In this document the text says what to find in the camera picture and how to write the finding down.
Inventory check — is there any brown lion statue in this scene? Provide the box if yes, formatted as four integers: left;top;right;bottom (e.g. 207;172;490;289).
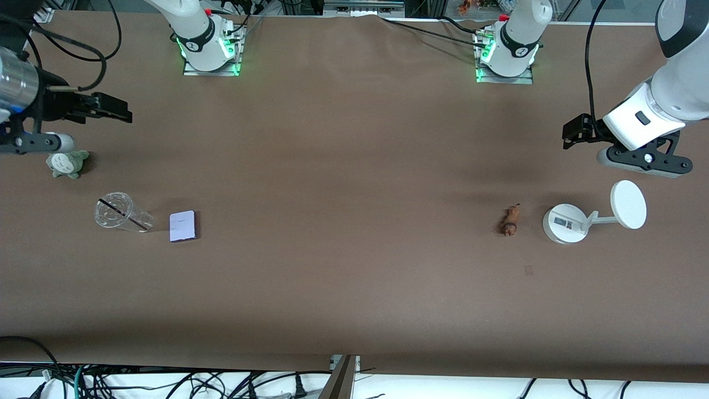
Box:
500;203;522;237

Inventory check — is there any grey green plush toy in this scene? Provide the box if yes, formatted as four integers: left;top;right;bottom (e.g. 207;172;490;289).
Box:
46;150;90;180

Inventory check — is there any white round desk lamp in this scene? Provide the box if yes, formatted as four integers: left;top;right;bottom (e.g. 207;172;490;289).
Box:
542;180;648;245

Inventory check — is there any clear plastic cup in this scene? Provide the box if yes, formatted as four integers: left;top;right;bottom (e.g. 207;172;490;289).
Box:
94;192;155;234

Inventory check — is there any black straw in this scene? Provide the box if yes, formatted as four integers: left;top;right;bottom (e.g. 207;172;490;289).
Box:
98;198;151;229

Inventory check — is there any dark table support beam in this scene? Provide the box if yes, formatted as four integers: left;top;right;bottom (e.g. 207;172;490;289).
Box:
318;355;361;399

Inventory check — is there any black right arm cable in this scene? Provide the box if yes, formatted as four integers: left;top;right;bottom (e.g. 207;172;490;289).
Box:
0;0;123;93

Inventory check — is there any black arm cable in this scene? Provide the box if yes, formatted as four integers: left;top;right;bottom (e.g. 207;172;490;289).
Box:
0;0;123;93
585;0;610;121

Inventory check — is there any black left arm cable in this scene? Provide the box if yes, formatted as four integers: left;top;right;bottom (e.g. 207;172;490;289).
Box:
585;0;610;121

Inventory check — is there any black cable on table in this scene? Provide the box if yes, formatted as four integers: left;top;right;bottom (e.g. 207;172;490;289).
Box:
381;16;484;46

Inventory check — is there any thick black floor cable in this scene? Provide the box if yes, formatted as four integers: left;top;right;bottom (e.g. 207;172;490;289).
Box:
0;335;63;384

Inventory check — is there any metal rail bracket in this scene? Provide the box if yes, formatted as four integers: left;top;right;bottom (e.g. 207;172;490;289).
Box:
323;0;406;17

